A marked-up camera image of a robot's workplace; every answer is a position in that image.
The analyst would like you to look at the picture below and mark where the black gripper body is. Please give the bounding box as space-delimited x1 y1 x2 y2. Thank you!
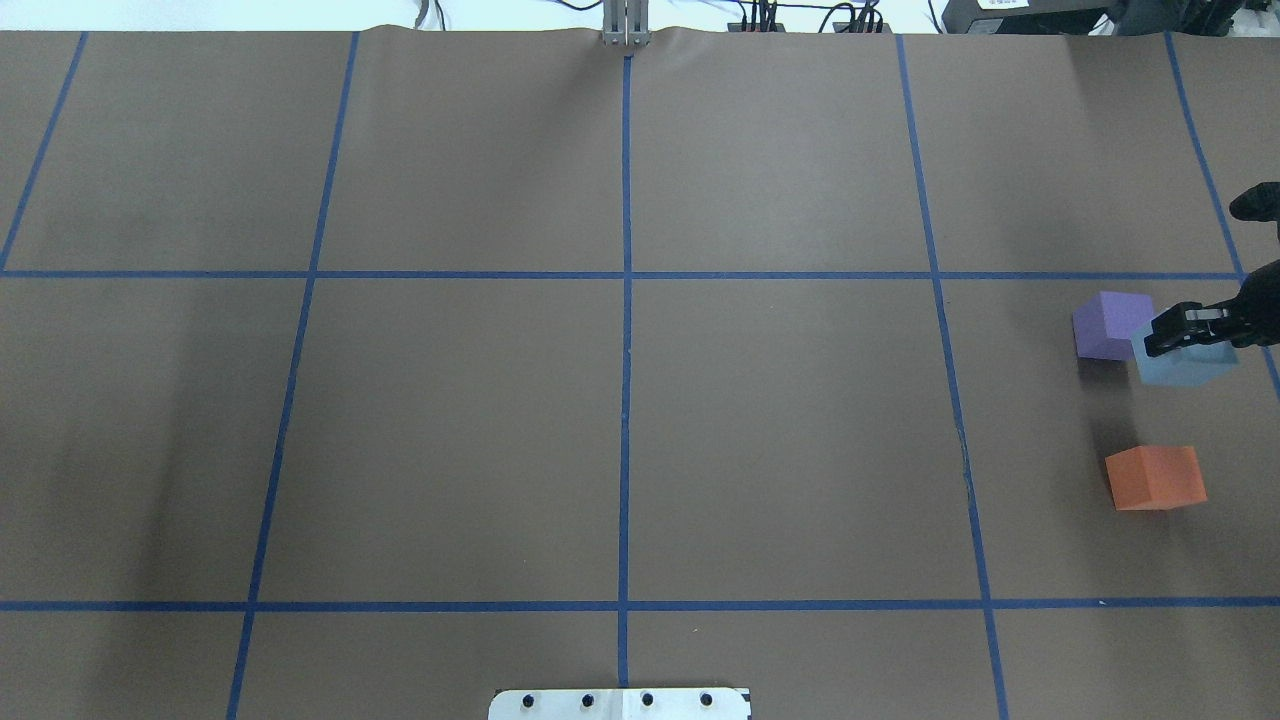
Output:
1231 275 1279 348

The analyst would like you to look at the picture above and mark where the light blue foam block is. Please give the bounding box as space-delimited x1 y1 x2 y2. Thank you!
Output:
1130 323 1240 387

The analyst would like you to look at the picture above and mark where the purple foam block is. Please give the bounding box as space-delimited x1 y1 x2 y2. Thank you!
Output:
1071 291 1155 363

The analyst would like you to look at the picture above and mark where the orange foam block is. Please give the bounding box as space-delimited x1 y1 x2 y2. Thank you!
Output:
1103 445 1208 511

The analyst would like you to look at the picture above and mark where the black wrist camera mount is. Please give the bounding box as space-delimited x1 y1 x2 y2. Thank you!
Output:
1228 181 1280 234

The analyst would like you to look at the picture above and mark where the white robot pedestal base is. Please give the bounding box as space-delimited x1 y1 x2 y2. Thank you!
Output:
486 687 753 719

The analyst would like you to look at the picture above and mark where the aluminium frame post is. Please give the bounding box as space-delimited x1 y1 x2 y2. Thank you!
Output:
600 0 652 47

